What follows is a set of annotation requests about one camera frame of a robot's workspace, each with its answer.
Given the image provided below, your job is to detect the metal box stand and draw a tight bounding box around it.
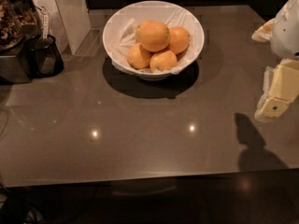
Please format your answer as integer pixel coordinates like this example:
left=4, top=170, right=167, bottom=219
left=0, top=43, right=32, bottom=85

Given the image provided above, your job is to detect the orange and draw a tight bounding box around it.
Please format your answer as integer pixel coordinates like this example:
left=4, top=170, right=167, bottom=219
left=127, top=43, right=152, bottom=69
left=135, top=20, right=170, bottom=52
left=149, top=49, right=178, bottom=72
left=168, top=27, right=191, bottom=55

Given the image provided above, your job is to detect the right back orange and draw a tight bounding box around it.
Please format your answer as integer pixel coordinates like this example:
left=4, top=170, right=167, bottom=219
left=168, top=27, right=191, bottom=55

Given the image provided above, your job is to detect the white paper towel liner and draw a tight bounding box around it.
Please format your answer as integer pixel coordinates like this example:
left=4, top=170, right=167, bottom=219
left=111, top=7, right=201, bottom=76

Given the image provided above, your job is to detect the white paper tag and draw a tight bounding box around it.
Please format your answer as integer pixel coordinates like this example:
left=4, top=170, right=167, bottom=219
left=41, top=7, right=50, bottom=40

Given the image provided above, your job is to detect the tray of dried food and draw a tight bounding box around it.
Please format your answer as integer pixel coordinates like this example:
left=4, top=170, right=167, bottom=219
left=0, top=0, right=39, bottom=51

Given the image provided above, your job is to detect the front left orange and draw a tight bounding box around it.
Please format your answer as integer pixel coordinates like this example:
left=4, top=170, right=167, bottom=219
left=127, top=43, right=152, bottom=69

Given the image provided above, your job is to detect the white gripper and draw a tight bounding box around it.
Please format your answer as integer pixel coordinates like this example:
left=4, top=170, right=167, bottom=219
left=251, top=0, right=299, bottom=122

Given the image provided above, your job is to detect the top orange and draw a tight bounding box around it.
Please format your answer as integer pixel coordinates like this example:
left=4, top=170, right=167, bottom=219
left=135, top=20, right=170, bottom=52

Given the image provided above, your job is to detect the front right orange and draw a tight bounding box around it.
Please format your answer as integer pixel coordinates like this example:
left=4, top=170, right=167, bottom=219
left=149, top=49, right=178, bottom=72

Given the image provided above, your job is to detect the black container with tag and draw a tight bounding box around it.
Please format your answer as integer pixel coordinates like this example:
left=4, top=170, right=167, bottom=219
left=25, top=35, right=64, bottom=77

